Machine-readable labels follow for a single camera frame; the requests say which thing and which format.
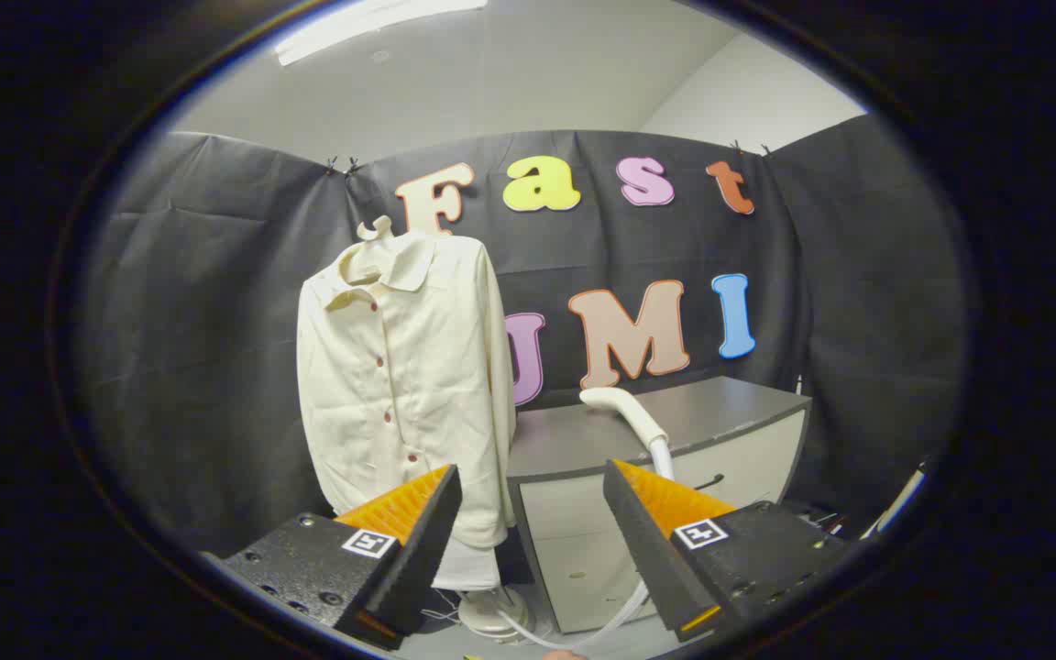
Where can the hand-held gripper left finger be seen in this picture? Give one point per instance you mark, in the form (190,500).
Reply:
(423,559)

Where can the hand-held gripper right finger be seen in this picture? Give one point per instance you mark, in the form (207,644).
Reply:
(656,559)

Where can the cream button shirt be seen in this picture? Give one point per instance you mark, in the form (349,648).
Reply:
(418,385)

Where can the cream clothes hanger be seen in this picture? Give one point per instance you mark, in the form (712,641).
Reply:
(379,229)

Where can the white round stand base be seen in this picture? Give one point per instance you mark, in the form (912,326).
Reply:
(491,619)

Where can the grey and white cabinet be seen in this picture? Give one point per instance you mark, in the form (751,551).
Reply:
(720,412)

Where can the white pipe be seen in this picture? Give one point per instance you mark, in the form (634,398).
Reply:
(895,502)

